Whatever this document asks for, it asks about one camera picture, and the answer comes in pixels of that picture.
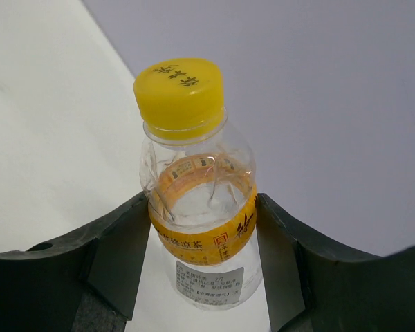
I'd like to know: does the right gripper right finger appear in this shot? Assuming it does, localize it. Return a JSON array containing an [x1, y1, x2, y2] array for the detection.
[[257, 194, 415, 331]]

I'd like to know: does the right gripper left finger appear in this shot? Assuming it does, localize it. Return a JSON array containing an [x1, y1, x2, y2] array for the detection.
[[0, 194, 150, 331]]

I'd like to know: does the yellow label plastic bottle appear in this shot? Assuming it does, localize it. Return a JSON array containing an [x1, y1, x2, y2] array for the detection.
[[133, 57, 262, 311]]

